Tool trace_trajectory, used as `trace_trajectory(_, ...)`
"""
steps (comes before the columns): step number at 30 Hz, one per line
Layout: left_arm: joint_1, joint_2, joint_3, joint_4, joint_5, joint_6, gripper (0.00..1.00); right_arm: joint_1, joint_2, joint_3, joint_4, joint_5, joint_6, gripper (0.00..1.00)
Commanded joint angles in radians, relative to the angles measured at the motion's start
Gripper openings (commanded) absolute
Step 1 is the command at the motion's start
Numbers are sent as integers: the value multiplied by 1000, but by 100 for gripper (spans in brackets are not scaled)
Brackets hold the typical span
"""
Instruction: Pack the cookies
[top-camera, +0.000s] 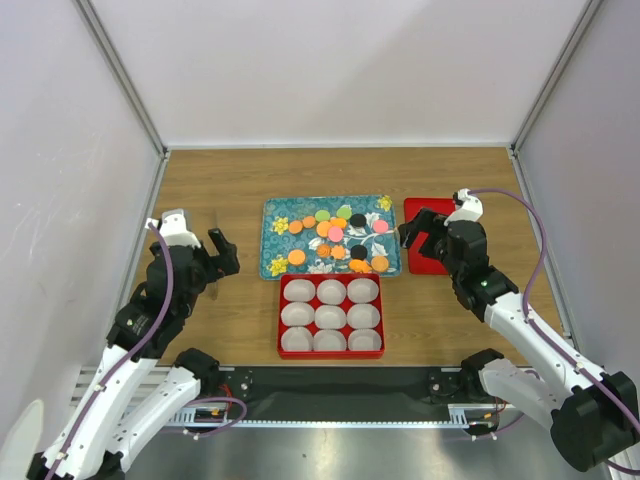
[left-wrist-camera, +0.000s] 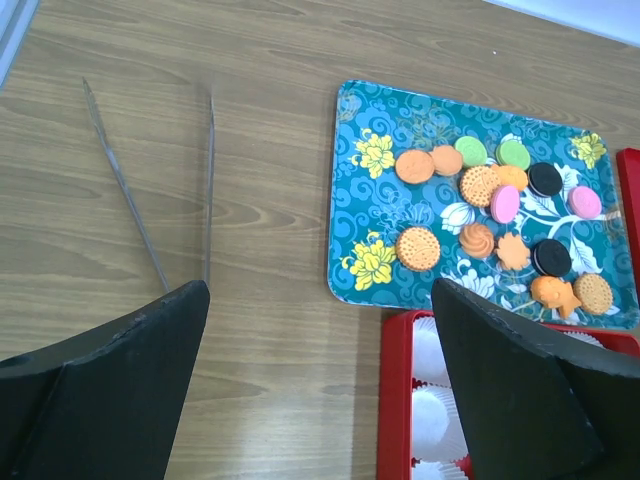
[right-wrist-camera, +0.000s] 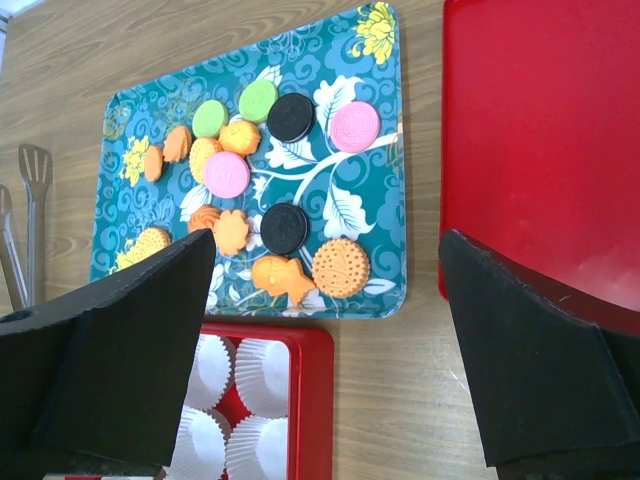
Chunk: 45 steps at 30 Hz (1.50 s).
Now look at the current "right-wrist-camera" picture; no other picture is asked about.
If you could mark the orange plain oval cookie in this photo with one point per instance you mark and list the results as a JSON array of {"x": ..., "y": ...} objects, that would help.
[{"x": 153, "y": 163}]

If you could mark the orange round embossed cookie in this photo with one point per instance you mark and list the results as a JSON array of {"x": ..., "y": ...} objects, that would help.
[{"x": 241, "y": 137}]

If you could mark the black sandwich cookie lower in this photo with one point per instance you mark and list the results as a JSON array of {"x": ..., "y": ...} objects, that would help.
[{"x": 284, "y": 228}]

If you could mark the white paper cup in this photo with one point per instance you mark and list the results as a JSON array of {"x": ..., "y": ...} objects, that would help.
[
  {"x": 212, "y": 372},
  {"x": 258, "y": 449},
  {"x": 200, "y": 445},
  {"x": 262, "y": 377}
]

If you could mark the green cookie right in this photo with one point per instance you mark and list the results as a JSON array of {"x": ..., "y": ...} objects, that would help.
[{"x": 256, "y": 100}]

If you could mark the orange swirl cookie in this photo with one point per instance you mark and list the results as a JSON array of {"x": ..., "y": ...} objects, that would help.
[
  {"x": 177, "y": 144},
  {"x": 204, "y": 217}
]

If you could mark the black sandwich cookie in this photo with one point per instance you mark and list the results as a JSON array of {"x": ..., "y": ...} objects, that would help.
[
  {"x": 291, "y": 117},
  {"x": 284, "y": 228}
]

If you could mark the teal floral tray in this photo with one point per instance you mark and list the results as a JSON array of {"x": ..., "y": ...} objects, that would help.
[{"x": 352, "y": 56}]

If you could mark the green cookie left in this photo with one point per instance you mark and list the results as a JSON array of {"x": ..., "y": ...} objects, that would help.
[{"x": 209, "y": 118}]

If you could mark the metal tongs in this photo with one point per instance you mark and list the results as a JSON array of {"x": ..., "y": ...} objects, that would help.
[{"x": 27, "y": 288}]

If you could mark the black sandwich cookie upper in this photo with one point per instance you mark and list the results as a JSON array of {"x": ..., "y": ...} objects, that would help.
[{"x": 291, "y": 117}]

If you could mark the pink sandwich cookie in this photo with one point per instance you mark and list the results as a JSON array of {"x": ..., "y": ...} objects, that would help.
[
  {"x": 226, "y": 175},
  {"x": 355, "y": 127}
]

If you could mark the red cookie box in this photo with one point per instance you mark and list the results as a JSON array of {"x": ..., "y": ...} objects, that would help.
[{"x": 310, "y": 412}]

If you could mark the red box lid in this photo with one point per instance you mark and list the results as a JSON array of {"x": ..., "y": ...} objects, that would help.
[{"x": 540, "y": 137}]

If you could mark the orange fish cookie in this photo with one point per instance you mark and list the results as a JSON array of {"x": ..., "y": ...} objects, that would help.
[{"x": 279, "y": 275}]

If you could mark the orange flower cookie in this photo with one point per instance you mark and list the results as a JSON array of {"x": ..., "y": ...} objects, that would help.
[{"x": 231, "y": 232}]

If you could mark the green cookie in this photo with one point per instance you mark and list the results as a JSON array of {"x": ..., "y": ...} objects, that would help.
[
  {"x": 209, "y": 118},
  {"x": 256, "y": 100}
]

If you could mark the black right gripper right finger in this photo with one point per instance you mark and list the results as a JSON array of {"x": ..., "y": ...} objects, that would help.
[{"x": 553, "y": 372}]

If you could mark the large orange dotted cookie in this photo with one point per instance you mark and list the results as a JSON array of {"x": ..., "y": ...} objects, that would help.
[{"x": 340, "y": 268}]

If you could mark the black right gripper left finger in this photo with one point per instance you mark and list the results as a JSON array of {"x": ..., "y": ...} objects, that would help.
[{"x": 95, "y": 380}]

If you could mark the orange dotted sandwich cookie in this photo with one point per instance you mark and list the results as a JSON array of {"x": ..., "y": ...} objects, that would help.
[{"x": 150, "y": 241}]

